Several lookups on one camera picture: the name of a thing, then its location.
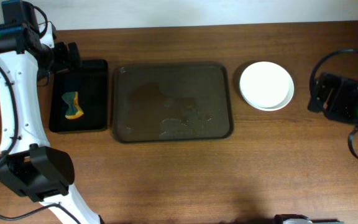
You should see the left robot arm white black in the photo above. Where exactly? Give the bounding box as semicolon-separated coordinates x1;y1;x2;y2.
0;22;103;223

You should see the black tray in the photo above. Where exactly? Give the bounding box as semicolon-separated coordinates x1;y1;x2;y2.
48;59;109;134

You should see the cream white plate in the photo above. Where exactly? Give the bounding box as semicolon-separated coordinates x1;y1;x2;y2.
239;61;291;109

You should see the yellow green sponge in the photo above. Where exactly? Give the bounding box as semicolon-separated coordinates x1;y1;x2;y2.
62;91;84;120

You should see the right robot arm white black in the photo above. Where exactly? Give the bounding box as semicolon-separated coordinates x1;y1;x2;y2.
308;49;358;128

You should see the brown serving tray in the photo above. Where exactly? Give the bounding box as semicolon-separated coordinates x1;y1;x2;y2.
111;62;234;144

